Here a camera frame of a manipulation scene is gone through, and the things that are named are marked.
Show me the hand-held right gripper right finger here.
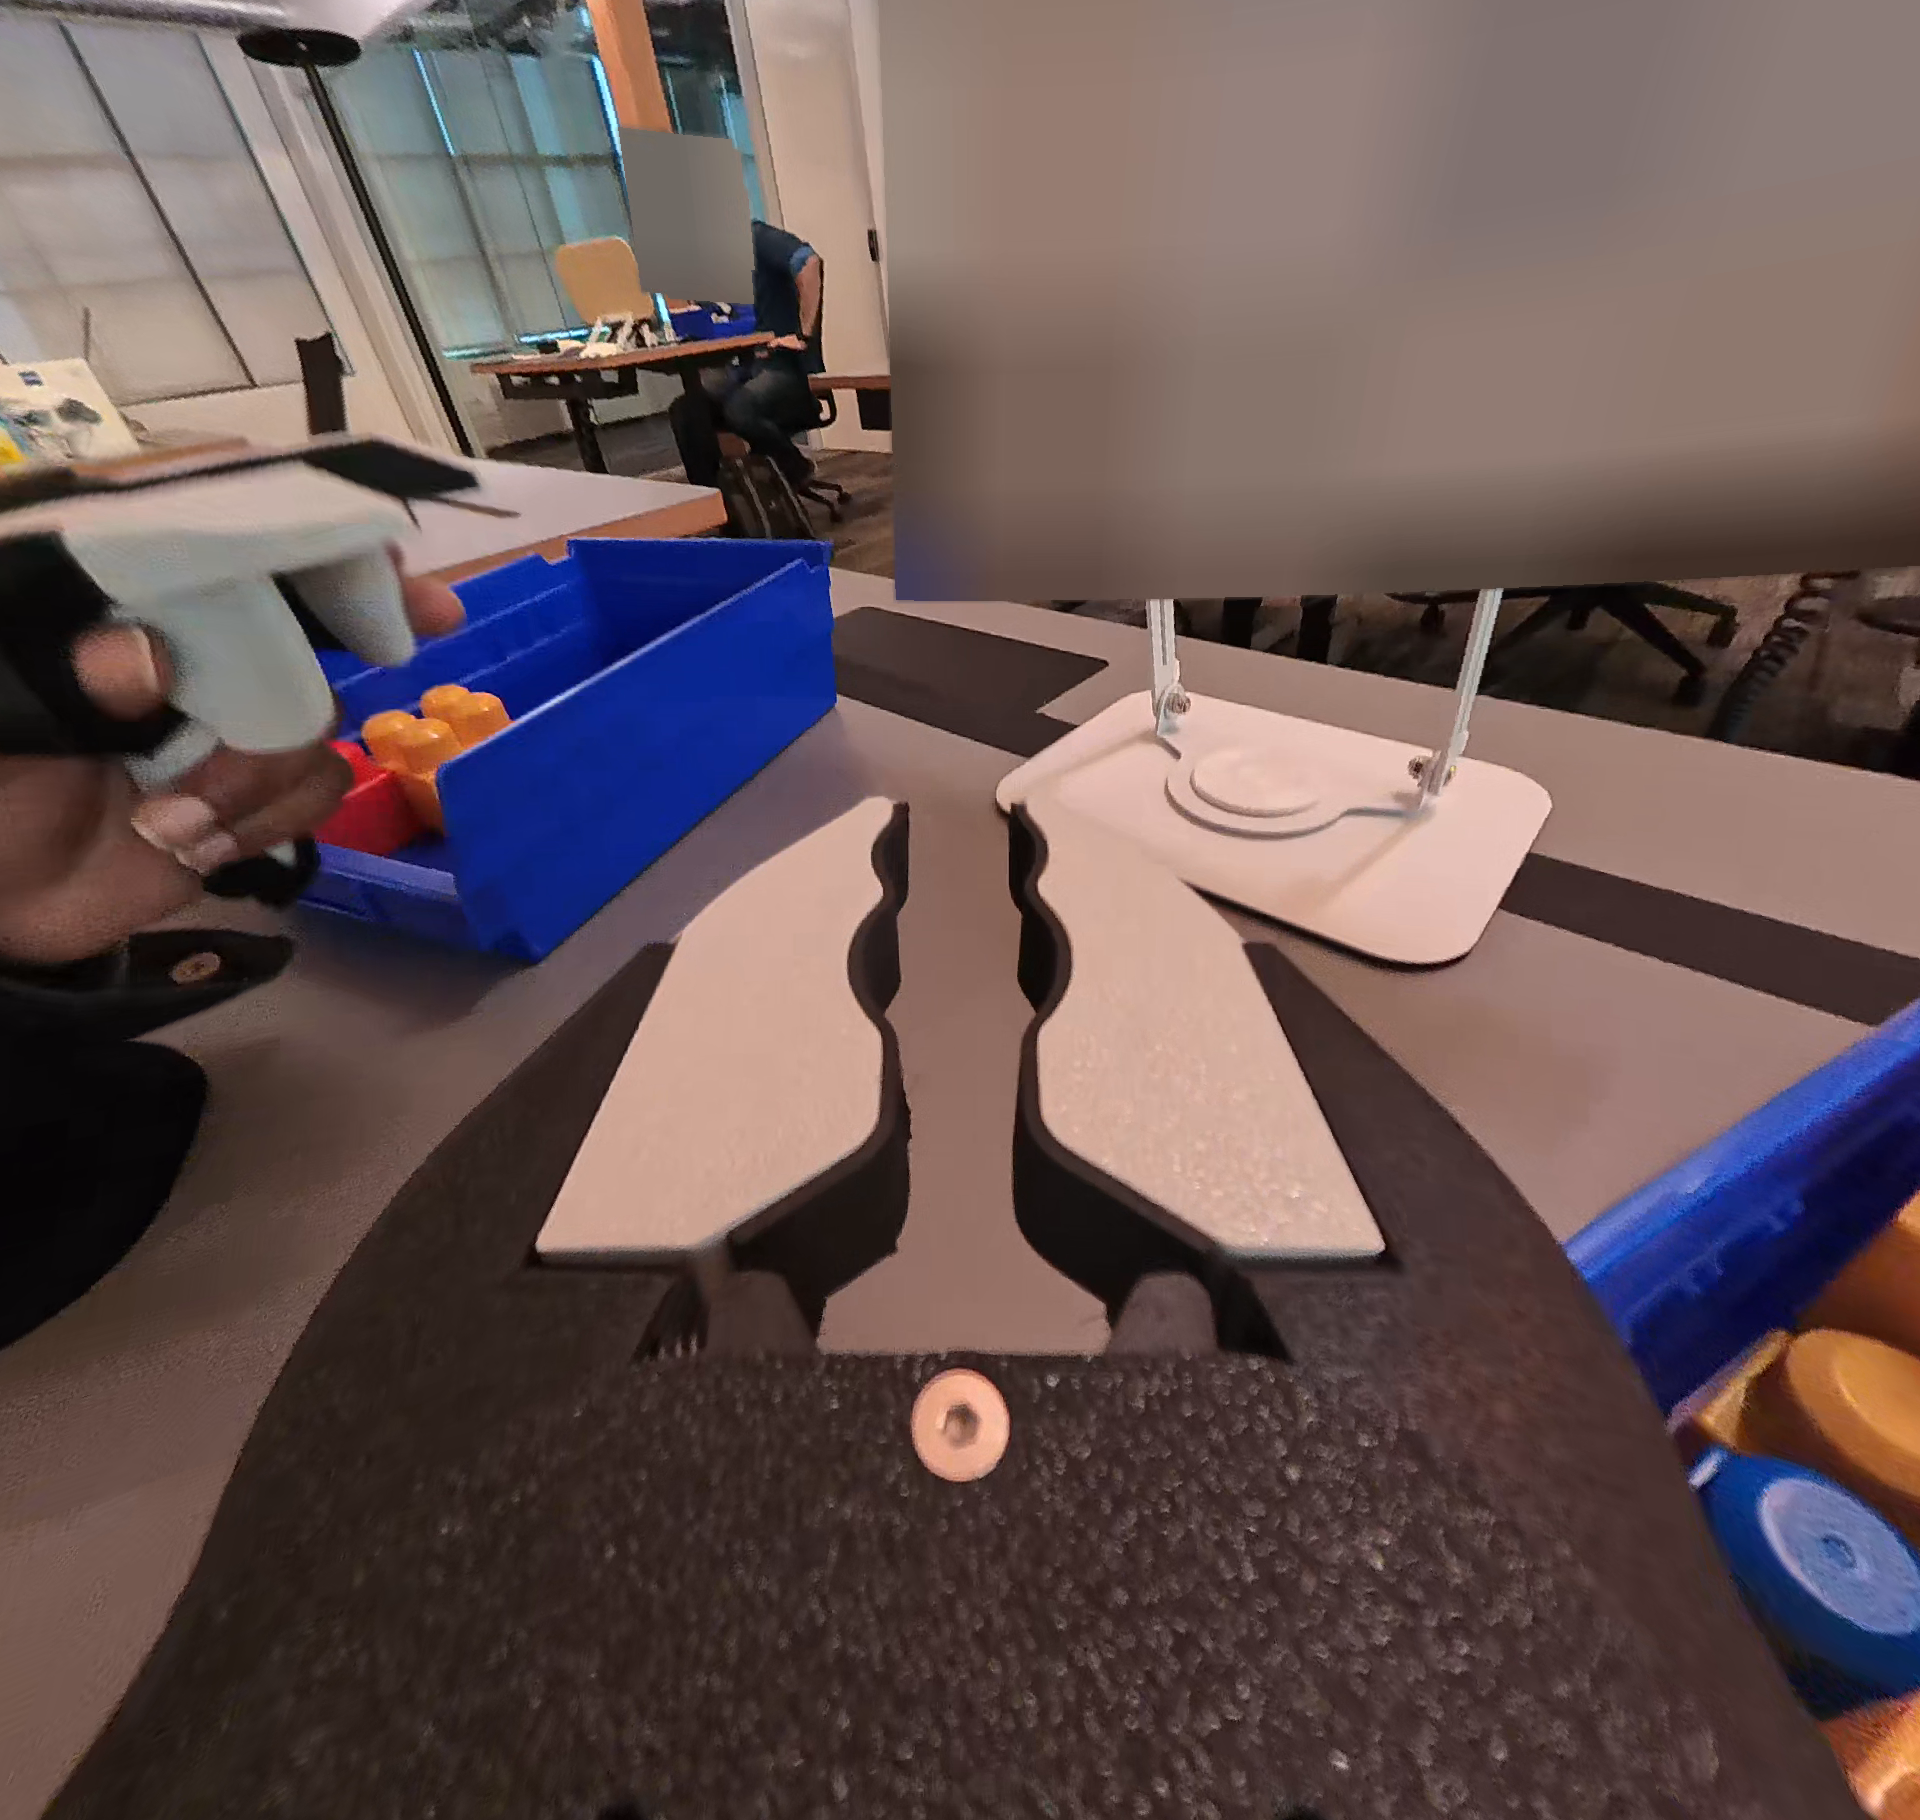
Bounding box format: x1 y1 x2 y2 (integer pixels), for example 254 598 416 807
1008 800 1388 1347

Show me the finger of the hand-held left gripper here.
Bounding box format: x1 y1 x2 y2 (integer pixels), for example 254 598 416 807
300 437 486 503

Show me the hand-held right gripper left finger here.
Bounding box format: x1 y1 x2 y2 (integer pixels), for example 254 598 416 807
533 792 916 1347

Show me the heap of joined coloured blocks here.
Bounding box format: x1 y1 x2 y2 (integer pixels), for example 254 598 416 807
315 683 512 858

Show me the person's left hand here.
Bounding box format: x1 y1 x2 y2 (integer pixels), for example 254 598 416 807
0 622 358 970

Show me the printed paper sheet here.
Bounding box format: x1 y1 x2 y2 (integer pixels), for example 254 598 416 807
0 354 143 479

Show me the white stand with wooden board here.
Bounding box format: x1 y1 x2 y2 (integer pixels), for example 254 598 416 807
995 592 1552 970

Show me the wooden document stand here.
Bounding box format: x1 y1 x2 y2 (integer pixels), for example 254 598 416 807
553 234 662 351

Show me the dark backpack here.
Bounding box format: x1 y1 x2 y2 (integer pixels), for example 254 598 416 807
716 446 819 540

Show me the black floor lamp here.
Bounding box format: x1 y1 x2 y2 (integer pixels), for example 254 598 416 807
236 22 473 457

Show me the black office chair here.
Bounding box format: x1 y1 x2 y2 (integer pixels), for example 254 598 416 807
1385 582 1710 712

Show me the black coiled cable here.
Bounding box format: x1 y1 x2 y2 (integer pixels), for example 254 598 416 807
1707 576 1853 745

